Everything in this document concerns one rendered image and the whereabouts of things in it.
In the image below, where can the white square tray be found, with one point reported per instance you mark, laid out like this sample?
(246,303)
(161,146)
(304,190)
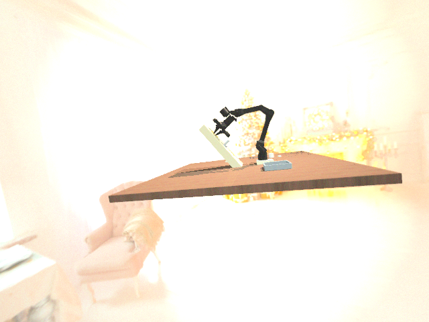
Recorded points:
(277,165)

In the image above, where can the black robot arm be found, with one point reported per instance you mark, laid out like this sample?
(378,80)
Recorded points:
(262,154)

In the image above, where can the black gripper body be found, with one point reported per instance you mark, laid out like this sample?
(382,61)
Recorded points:
(226,133)

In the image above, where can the pale yellow flat panel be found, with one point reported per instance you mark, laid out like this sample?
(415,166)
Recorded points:
(227,154)

